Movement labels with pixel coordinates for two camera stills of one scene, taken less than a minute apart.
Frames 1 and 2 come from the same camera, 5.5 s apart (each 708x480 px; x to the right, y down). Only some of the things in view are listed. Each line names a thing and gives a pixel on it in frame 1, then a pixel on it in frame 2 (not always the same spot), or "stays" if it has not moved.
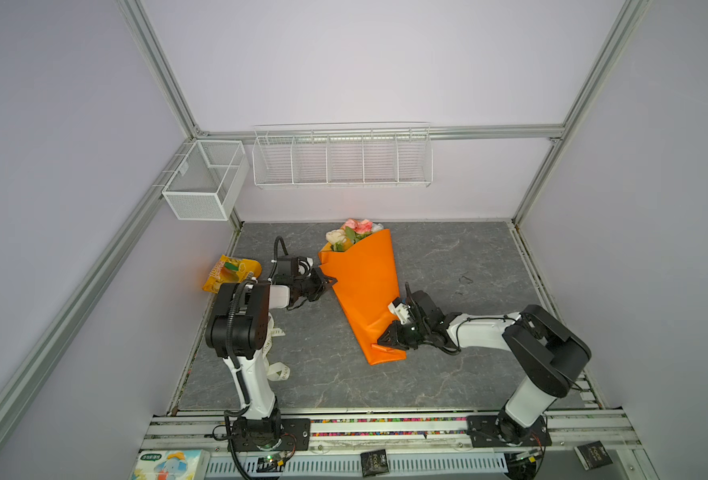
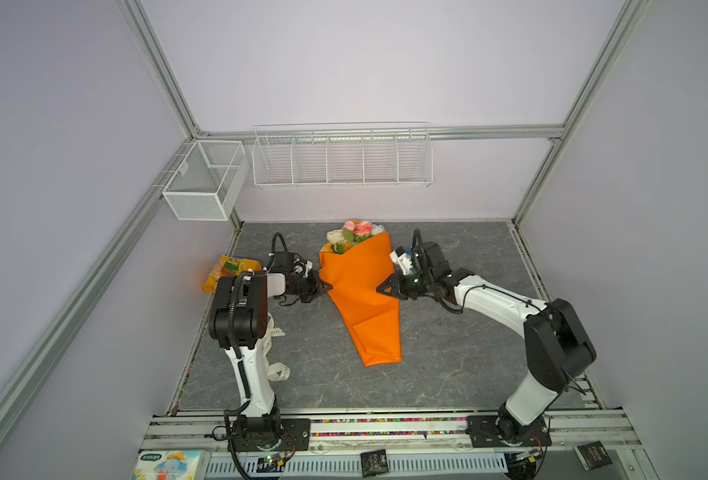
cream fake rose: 336,236 stays
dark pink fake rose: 364,227 stays
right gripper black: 394,336 -> 396,286
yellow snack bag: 227,270 stays
